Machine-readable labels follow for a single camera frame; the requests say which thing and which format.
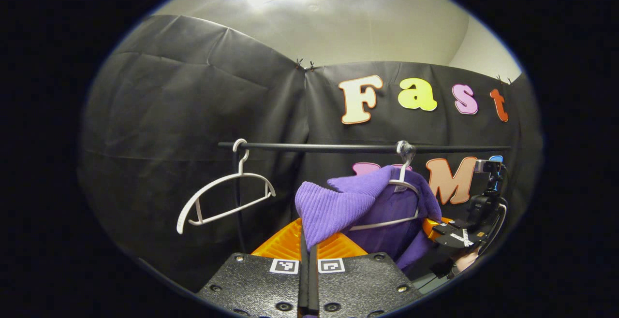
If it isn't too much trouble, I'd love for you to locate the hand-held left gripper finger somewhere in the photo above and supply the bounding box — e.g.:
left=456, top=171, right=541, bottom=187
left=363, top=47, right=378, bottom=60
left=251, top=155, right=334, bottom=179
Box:
left=196, top=218, right=310, bottom=318
left=309, top=232, right=425, bottom=318

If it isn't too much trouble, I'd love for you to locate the purple ribbed shirt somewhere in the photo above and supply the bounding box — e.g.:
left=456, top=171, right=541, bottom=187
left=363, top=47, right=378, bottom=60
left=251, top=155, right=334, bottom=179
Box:
left=295, top=165, right=443, bottom=273

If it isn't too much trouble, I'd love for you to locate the white plastic clothes hanger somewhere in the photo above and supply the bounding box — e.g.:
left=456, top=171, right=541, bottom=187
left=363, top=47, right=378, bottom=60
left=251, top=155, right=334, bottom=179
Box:
left=348, top=140, right=420, bottom=232
left=177, top=138, right=277, bottom=235

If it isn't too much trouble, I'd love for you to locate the black clothes rack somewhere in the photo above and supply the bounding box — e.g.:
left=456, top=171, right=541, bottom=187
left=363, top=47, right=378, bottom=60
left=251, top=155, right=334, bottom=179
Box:
left=218, top=142, right=512, bottom=256

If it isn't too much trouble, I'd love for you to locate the black backdrop cloth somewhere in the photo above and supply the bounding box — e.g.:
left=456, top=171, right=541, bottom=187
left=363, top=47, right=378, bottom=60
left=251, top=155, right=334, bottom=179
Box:
left=77, top=14, right=545, bottom=292

